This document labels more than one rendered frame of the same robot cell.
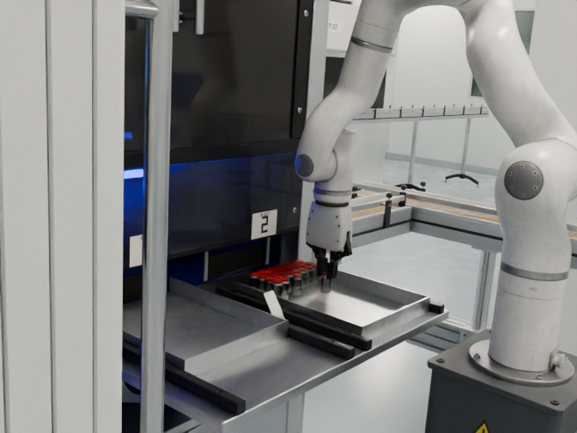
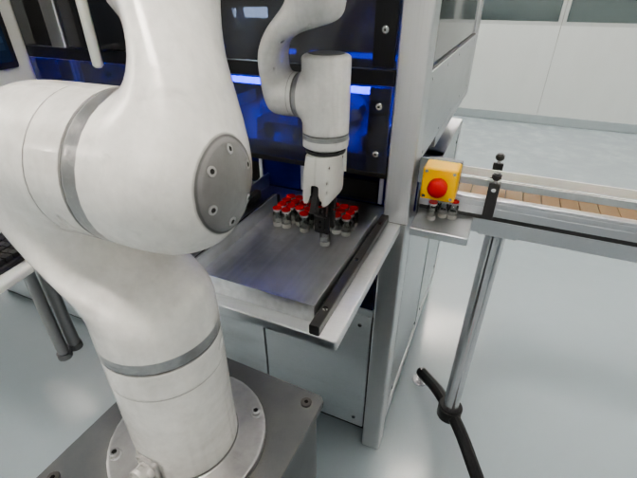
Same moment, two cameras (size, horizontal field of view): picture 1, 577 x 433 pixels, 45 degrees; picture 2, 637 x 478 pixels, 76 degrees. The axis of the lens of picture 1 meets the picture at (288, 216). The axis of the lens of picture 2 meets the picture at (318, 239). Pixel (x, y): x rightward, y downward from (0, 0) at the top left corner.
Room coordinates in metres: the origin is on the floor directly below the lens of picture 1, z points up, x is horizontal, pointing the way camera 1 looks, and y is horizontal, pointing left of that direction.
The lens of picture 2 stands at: (1.29, -0.80, 1.34)
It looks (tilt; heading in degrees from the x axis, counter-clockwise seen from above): 31 degrees down; 74
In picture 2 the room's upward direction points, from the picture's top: straight up
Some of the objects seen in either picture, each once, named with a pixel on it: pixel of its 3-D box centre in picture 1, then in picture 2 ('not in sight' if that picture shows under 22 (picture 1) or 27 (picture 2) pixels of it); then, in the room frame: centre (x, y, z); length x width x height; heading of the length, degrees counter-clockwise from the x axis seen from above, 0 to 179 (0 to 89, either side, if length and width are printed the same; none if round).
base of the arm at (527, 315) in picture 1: (526, 318); (176, 389); (1.22, -0.46, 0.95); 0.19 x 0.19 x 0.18
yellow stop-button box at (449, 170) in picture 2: not in sight; (441, 179); (1.77, -0.08, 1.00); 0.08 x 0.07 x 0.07; 51
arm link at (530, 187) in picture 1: (536, 209); (105, 222); (1.19, -0.44, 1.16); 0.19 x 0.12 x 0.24; 142
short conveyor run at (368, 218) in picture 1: (337, 220); (574, 207); (2.08, -0.15, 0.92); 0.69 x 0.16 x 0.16; 141
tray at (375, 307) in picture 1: (331, 296); (290, 245); (1.43, -0.10, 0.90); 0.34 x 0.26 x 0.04; 50
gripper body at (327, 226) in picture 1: (331, 222); (325, 171); (1.50, -0.09, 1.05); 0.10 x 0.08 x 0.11; 50
